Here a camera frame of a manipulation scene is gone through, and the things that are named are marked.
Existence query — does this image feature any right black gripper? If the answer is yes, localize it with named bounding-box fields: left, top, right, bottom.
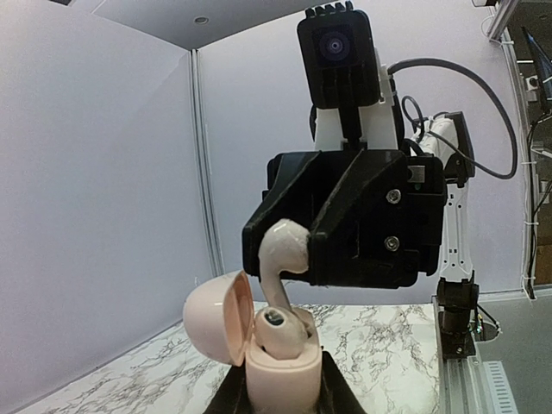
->
left=262, top=149, right=446, bottom=289

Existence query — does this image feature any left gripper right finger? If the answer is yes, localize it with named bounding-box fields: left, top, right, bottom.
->
left=317, top=351, right=367, bottom=414

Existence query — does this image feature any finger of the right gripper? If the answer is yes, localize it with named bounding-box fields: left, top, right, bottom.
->
left=241, top=151, right=367, bottom=279

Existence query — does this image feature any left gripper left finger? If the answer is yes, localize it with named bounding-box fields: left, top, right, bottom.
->
left=206, top=367, right=248, bottom=414

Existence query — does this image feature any white earbud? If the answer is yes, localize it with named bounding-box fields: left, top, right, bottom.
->
left=258, top=219, right=309, bottom=311
left=254, top=306, right=308, bottom=361

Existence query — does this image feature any white round charging case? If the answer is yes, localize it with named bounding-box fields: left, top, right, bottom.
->
left=183, top=271, right=323, bottom=413

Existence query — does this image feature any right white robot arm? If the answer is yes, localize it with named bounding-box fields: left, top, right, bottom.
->
left=241, top=112, right=479, bottom=359

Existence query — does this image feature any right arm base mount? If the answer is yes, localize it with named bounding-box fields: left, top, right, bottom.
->
left=436, top=274, right=502, bottom=360

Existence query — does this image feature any aluminium front rail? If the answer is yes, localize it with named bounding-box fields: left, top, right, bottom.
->
left=436, top=303, right=518, bottom=413

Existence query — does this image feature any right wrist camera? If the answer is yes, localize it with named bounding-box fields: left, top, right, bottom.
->
left=297, top=1, right=399, bottom=151

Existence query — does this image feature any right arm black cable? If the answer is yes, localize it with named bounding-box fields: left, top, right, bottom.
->
left=387, top=58, right=518, bottom=180

